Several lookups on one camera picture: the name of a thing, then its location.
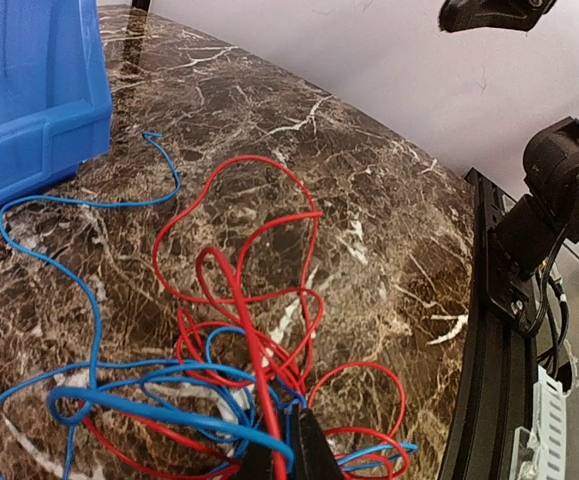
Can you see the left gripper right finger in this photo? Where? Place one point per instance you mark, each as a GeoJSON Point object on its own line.
{"type": "Point", "coordinates": [313, 458]}

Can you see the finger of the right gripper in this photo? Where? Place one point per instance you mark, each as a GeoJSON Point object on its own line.
{"type": "Point", "coordinates": [516, 15]}

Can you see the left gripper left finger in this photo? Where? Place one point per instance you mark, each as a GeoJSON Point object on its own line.
{"type": "Point", "coordinates": [257, 462]}

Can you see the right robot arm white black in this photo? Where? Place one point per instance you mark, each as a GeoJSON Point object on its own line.
{"type": "Point", "coordinates": [534, 230]}

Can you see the right blue storage bin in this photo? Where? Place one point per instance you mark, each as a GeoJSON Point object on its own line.
{"type": "Point", "coordinates": [55, 100]}

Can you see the black front rail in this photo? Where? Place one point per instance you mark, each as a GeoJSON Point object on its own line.
{"type": "Point", "coordinates": [495, 394]}

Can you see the white slotted cable duct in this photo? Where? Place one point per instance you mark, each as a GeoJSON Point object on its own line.
{"type": "Point", "coordinates": [539, 450]}

